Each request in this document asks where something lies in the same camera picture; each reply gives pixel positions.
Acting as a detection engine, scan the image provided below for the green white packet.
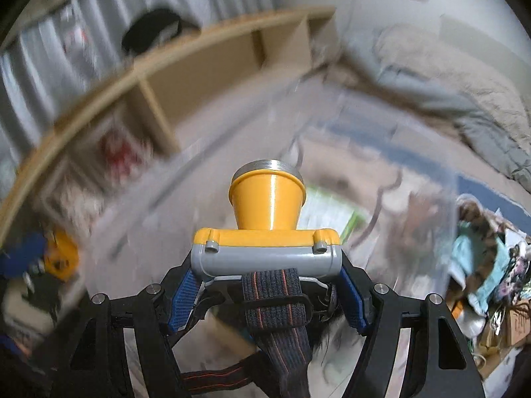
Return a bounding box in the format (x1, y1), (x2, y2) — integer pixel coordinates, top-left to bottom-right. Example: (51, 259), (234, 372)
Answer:
(299, 186), (370, 241)

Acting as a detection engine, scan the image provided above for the grey curtain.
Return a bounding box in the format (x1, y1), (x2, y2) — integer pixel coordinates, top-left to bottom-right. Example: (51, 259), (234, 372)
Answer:
(0, 0), (274, 154)

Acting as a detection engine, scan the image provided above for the black hat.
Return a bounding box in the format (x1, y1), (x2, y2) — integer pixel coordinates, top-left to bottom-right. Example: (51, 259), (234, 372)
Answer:
(121, 8), (202, 56)

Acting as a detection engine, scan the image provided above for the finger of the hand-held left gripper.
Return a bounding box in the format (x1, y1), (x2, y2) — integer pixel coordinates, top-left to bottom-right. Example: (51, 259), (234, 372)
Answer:
(0, 232), (48, 278)

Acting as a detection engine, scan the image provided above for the red white item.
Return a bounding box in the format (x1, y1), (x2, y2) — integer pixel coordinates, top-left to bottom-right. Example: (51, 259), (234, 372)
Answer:
(100, 128), (146, 175)

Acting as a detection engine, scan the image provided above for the floral cloth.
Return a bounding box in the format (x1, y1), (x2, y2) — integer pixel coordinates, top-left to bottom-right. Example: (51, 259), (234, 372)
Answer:
(502, 238), (531, 299)

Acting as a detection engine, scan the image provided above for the orange grey headlamp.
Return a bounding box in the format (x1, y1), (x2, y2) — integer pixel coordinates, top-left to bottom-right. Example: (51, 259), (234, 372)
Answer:
(178, 160), (345, 398)

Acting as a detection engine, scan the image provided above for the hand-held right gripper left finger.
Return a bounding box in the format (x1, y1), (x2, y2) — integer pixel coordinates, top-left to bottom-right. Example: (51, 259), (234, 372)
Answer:
(54, 266), (205, 398)

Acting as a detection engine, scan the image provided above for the grey duvet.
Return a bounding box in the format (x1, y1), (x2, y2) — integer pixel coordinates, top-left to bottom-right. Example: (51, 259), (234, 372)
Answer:
(344, 62), (531, 183)

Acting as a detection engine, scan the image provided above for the teal cloth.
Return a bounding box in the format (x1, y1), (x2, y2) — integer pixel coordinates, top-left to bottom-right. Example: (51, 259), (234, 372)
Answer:
(454, 222), (507, 276)

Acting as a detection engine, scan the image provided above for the beige quilted pillow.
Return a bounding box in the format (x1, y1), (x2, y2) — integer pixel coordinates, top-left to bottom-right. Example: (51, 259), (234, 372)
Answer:
(373, 23), (531, 133)

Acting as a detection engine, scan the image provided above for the wooden shelf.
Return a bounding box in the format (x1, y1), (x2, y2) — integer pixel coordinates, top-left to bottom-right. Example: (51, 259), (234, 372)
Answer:
(0, 6), (339, 241)

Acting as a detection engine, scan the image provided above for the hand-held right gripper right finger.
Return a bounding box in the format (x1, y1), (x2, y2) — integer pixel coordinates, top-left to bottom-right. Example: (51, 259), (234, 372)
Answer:
(337, 257), (486, 398)

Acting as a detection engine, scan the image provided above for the orange round item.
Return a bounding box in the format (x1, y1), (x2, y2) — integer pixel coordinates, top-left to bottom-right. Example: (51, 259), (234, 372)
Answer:
(43, 230), (80, 278)

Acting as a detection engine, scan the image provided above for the clear plastic box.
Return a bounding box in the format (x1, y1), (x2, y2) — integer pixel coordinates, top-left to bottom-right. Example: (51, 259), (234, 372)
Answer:
(83, 79), (461, 299)

